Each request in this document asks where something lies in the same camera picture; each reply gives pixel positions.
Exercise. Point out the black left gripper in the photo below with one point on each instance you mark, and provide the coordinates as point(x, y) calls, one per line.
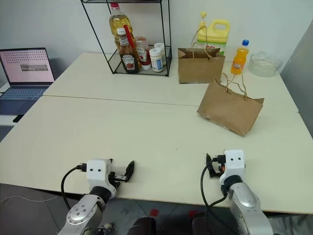
point(114, 181)

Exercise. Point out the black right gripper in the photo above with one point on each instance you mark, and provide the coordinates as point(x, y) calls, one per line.
point(216, 162)

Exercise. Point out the brown paper bag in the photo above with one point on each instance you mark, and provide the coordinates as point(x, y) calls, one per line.
point(227, 110)
point(200, 68)

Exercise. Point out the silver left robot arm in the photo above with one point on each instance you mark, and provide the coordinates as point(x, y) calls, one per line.
point(82, 210)

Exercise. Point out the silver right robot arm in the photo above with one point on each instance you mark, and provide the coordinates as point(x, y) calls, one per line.
point(247, 205)

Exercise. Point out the dark rounded shape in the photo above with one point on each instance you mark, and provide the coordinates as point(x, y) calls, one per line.
point(143, 226)

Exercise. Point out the black box with silver knob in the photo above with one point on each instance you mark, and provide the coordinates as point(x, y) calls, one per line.
point(104, 228)

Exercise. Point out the orange soda bottle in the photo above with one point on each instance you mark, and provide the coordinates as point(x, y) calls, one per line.
point(239, 60)

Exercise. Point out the glass Heinz ketchup bottle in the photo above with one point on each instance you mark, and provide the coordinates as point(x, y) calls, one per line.
point(128, 58)

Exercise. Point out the white blue-label jar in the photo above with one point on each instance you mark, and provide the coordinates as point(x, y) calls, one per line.
point(156, 61)

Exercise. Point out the clear glass bowl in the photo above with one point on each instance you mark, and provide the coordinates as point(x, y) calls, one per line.
point(265, 63)

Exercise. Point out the small black device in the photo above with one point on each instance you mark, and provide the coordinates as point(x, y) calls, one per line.
point(17, 118)

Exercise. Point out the red squeeze ketchup bottle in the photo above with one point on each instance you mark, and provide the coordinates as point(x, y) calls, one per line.
point(144, 54)

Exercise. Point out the yellow detergent jug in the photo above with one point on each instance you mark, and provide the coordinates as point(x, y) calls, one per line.
point(220, 34)

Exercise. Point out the grey metal panel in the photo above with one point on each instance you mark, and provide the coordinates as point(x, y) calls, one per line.
point(300, 73)

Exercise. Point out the open grey laptop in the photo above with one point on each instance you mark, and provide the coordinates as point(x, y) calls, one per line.
point(25, 73)

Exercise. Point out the large cooking oil bottle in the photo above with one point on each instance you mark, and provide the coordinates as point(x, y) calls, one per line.
point(121, 20)

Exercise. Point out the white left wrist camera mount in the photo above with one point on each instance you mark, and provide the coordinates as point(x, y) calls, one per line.
point(96, 171)

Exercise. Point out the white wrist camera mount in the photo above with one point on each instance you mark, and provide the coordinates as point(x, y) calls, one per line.
point(96, 171)
point(233, 164)

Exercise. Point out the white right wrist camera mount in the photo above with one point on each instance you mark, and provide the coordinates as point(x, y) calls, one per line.
point(233, 164)

